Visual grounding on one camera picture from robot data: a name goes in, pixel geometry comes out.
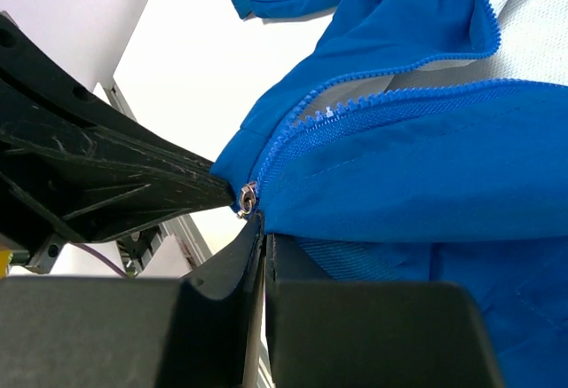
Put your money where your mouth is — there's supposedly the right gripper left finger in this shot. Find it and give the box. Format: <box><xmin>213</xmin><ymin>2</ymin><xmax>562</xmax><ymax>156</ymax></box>
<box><xmin>1</xmin><ymin>216</ymin><xmax>264</xmax><ymax>387</ymax></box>

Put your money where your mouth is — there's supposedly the silver zipper slider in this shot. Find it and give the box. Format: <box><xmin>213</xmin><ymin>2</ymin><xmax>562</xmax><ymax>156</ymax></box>
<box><xmin>237</xmin><ymin>181</ymin><xmax>257</xmax><ymax>219</ymax></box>

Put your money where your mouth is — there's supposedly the aluminium table front rail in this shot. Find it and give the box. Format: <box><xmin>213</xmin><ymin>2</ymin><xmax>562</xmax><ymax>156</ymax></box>
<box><xmin>99</xmin><ymin>82</ymin><xmax>213</xmax><ymax>268</ymax></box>

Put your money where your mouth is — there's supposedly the blue white red jacket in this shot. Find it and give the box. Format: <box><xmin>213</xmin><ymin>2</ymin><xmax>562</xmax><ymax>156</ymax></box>
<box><xmin>212</xmin><ymin>0</ymin><xmax>567</xmax><ymax>387</ymax></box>

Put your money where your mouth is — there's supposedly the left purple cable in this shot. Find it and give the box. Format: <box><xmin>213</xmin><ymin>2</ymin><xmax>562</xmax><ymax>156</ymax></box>
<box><xmin>82</xmin><ymin>242</ymin><xmax>134</xmax><ymax>279</ymax></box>

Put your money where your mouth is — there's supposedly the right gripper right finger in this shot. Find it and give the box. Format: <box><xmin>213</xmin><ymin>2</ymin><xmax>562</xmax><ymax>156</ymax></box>
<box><xmin>265</xmin><ymin>234</ymin><xmax>504</xmax><ymax>388</ymax></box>

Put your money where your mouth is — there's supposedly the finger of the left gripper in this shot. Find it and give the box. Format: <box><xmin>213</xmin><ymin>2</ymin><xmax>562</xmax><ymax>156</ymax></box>
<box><xmin>1</xmin><ymin>18</ymin><xmax>233</xmax><ymax>246</ymax></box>

